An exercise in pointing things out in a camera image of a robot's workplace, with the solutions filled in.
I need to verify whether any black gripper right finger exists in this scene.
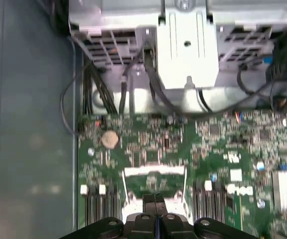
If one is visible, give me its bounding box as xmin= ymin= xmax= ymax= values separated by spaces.
xmin=156 ymin=195 xmax=256 ymax=239

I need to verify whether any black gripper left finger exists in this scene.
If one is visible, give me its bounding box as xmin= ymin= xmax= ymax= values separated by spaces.
xmin=65 ymin=195 xmax=157 ymax=239

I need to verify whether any metal socket cover frame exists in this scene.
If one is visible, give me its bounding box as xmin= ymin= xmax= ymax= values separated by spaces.
xmin=122 ymin=166 xmax=188 ymax=207

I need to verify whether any black RAM slot bank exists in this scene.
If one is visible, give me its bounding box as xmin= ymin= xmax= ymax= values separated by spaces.
xmin=192 ymin=179 xmax=226 ymax=224
xmin=81 ymin=184 xmax=121 ymax=225

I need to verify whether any green motherboard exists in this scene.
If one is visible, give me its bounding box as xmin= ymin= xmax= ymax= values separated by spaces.
xmin=76 ymin=111 xmax=287 ymax=239

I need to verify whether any round coin cell battery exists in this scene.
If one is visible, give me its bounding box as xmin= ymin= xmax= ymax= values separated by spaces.
xmin=101 ymin=130 xmax=121 ymax=150

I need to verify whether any metal disk bay cage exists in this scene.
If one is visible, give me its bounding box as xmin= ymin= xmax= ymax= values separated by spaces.
xmin=68 ymin=0 xmax=287 ymax=113

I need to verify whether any black PC case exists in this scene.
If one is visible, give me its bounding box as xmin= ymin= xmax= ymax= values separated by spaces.
xmin=0 ymin=0 xmax=84 ymax=239

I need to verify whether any black wire silver ferrule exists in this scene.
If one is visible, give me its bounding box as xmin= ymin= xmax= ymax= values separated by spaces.
xmin=119 ymin=62 xmax=131 ymax=115

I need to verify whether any black flat data wire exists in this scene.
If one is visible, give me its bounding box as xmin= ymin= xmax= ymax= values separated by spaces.
xmin=143 ymin=48 xmax=191 ymax=116

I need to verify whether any black wire bundle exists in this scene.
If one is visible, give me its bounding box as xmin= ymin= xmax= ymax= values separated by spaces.
xmin=236 ymin=62 xmax=287 ymax=113
xmin=82 ymin=61 xmax=119 ymax=116

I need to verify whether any thin grey wire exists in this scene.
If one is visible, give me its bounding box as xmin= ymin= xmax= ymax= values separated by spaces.
xmin=60 ymin=37 xmax=81 ymax=136

